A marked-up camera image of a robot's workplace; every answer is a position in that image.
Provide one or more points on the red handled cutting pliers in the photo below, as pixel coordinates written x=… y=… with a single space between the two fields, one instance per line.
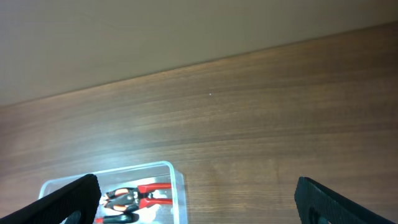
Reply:
x=143 y=196

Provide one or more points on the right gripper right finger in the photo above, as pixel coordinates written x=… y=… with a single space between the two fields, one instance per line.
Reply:
x=317 y=204

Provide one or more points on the orange black needle-nose pliers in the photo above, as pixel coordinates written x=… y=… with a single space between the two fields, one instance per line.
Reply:
x=121 y=200

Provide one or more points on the clear plastic container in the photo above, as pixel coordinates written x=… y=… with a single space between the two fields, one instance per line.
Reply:
x=155 y=172

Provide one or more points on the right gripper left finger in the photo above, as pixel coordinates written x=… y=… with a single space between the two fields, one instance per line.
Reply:
x=76 y=202

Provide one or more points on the red and black screwdriver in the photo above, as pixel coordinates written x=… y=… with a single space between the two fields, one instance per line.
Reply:
x=123 y=218

